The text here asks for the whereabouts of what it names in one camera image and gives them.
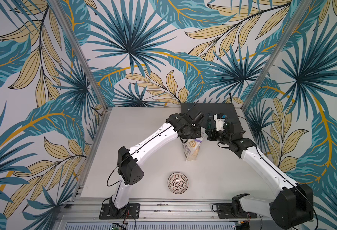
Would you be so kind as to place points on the oatmeal bag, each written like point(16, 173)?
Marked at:
point(191, 148)

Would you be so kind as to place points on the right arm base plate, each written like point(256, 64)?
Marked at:
point(226, 210)

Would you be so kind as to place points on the aluminium frame post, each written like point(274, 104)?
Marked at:
point(286, 31)
point(67, 27)

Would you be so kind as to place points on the grey network switch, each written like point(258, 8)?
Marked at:
point(211, 109)

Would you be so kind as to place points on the left aluminium frame post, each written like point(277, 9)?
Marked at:
point(67, 27)

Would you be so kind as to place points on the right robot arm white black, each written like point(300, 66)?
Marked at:
point(293, 203)

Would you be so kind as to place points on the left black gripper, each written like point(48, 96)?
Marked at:
point(197, 133)

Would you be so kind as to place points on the patterned breakfast bowl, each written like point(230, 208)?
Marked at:
point(178, 183)

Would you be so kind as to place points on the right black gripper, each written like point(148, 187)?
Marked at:
point(210, 133)

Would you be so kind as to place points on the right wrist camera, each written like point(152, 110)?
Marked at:
point(220, 121)

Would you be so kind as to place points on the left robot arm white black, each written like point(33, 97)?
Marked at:
point(130, 160)

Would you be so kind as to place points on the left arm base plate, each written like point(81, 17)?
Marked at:
point(109, 212)

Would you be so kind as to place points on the right aluminium frame post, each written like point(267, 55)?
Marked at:
point(286, 31)

